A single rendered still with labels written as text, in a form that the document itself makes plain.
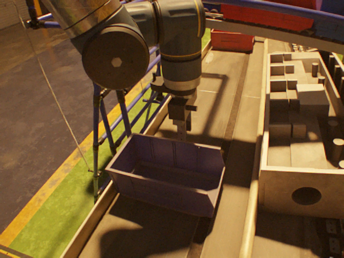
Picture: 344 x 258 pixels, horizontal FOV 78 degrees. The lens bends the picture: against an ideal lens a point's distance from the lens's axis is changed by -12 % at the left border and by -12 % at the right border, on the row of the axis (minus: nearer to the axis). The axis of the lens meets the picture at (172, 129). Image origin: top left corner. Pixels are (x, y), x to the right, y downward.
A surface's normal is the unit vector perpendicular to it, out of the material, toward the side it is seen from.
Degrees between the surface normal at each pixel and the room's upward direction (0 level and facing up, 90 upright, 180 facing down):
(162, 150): 88
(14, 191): 0
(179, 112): 90
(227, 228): 0
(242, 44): 92
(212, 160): 88
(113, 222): 1
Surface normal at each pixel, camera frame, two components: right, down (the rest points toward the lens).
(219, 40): -0.34, 0.62
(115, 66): 0.24, 0.58
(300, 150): -0.22, -0.80
